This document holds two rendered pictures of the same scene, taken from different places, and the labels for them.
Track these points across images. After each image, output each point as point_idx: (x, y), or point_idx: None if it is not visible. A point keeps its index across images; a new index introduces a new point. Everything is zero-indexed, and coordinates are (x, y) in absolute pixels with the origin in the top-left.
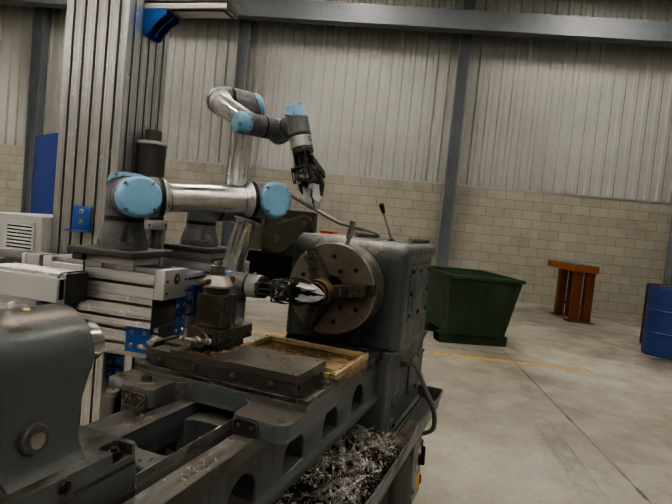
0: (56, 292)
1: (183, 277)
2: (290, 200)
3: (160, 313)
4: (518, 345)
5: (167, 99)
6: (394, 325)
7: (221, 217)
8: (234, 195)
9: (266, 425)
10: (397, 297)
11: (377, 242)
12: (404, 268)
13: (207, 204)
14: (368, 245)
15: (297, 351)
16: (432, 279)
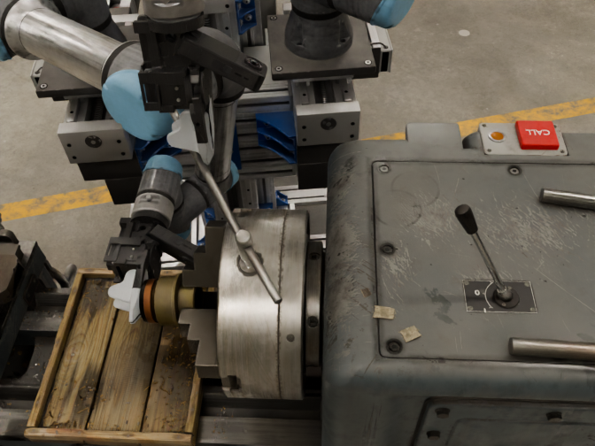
0: (35, 88)
1: (112, 139)
2: (155, 121)
3: (99, 166)
4: None
5: None
6: (323, 444)
7: (334, 8)
8: (84, 71)
9: None
10: (323, 421)
11: (351, 297)
12: (331, 401)
13: (62, 69)
14: (336, 286)
15: (174, 334)
16: None
